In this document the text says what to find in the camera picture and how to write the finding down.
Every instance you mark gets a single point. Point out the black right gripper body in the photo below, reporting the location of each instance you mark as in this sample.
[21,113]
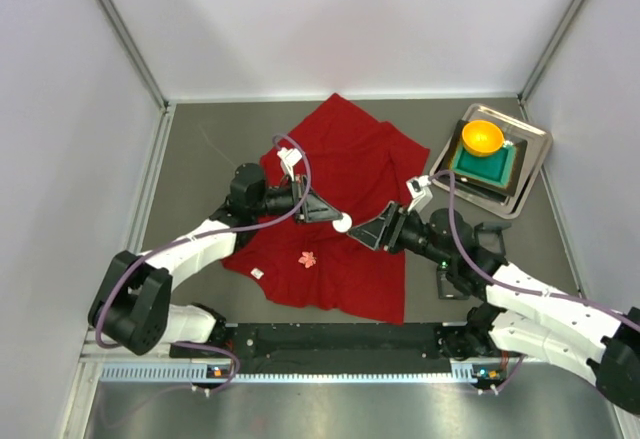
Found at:
[392,227]

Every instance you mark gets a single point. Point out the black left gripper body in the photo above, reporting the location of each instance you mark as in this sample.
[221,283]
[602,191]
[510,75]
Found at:
[301,202]

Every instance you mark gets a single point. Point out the round iridescent brooch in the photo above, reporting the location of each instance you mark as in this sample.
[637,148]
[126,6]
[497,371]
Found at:
[343,224]

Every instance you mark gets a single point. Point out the red garment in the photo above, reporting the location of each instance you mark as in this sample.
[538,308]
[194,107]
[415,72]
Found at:
[358,165]

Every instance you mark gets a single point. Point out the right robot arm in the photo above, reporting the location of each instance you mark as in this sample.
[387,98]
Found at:
[518,313]

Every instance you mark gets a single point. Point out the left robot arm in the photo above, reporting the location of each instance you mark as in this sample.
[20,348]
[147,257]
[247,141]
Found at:
[133,308]

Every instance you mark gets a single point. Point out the pink leaf brooch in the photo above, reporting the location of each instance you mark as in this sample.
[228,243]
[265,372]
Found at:
[307,259]

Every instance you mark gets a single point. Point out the white garment label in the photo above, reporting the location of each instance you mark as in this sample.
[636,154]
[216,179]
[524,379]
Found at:
[257,273]

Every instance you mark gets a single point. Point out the small black open box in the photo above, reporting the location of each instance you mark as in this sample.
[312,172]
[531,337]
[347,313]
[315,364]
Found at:
[456,280]

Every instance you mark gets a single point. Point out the black and teal square plate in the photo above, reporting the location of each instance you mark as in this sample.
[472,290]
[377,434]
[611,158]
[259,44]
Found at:
[499,173]

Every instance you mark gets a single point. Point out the silver metal tray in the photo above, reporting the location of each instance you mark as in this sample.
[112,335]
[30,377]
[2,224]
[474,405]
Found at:
[539,143]

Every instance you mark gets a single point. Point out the orange bowl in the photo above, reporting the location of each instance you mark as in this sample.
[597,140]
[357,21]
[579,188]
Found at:
[482,138]

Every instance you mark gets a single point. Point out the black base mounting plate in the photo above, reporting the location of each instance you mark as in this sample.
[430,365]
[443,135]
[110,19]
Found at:
[433,340]

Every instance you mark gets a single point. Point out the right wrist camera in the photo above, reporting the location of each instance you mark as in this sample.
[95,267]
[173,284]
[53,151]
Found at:
[419,188]

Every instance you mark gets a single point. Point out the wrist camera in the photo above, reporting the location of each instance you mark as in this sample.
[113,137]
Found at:
[419,188]
[289,158]

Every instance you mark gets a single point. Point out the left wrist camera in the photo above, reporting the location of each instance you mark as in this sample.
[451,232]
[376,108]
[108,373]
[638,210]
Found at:
[289,158]

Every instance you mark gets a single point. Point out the aluminium frame rail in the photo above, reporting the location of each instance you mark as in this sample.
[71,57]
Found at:
[589,338]

